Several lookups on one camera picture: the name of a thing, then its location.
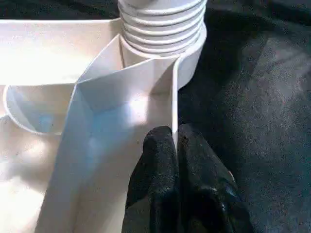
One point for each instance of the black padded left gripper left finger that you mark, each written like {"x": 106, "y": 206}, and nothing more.
{"x": 155, "y": 182}

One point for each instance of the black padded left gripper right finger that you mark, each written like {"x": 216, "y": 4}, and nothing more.
{"x": 204, "y": 189}

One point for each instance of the white plastic table leg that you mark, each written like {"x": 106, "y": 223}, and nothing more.
{"x": 162, "y": 26}

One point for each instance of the black shiny mat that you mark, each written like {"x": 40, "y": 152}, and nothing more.
{"x": 255, "y": 97}

